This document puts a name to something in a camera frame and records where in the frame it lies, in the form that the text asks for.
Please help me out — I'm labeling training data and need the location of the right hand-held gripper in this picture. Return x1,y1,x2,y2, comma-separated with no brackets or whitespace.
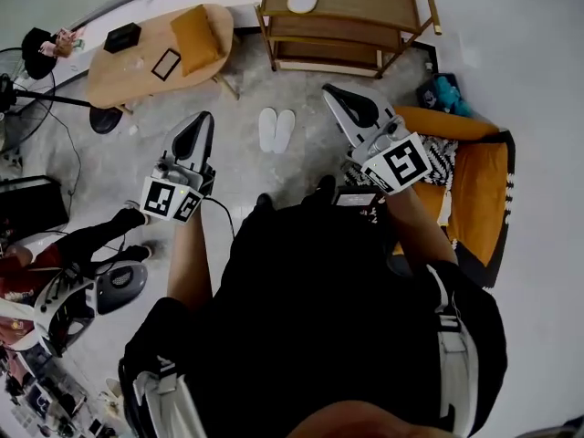
321,83,434,197

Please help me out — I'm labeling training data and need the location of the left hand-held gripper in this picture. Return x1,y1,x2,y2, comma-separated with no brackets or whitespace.
140,111,216,224

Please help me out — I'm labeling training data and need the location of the person's left forearm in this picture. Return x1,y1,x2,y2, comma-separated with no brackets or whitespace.
166,216,214,312

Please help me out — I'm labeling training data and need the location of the person's right forearm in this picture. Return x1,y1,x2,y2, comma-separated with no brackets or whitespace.
385,187,460,276

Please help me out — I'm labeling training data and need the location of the orange sofa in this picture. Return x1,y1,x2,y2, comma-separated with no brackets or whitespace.
391,105,517,291

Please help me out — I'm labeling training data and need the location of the black flat box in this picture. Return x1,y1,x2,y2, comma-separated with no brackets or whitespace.
334,188,381,209

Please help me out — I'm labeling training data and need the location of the black white patterned blanket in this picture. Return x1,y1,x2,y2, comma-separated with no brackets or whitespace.
341,130,518,290

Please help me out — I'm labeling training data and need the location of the black standing fan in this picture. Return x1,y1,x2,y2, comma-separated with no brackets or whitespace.
0,47,126,155

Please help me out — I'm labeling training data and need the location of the oval wooden coffee table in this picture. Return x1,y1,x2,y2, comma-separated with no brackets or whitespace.
85,3,242,116

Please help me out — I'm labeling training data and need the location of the large orange cushion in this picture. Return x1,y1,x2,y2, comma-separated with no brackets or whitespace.
448,141,511,267

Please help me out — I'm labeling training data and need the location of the grey white headset device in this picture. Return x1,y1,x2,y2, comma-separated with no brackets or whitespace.
33,261,150,359

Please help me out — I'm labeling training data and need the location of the pink flower bouquet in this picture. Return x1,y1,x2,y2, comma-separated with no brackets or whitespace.
38,27,88,59

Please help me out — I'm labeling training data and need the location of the black round vase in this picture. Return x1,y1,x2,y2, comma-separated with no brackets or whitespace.
21,26,59,81

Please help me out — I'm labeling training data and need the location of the person's black clothing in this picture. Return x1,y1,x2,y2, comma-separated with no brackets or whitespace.
119,201,508,438

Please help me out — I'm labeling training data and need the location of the cluttered work desk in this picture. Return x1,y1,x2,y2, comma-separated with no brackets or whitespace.
0,335,124,438

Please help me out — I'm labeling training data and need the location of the person's face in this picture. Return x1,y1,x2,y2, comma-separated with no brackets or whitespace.
285,399,462,438

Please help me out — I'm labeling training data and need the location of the black rectangular frame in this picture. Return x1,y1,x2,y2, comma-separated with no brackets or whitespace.
151,47,183,82

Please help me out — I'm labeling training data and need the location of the black frame stand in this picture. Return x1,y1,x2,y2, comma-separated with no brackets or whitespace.
0,174,70,239

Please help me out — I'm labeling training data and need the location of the person's left white strap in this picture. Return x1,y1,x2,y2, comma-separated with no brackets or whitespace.
130,353,209,438

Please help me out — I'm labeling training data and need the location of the person's white strap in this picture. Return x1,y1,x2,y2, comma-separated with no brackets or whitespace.
426,265,480,436
130,353,209,438

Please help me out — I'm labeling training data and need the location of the person's right white strap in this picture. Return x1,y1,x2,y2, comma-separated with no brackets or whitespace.
426,265,480,436

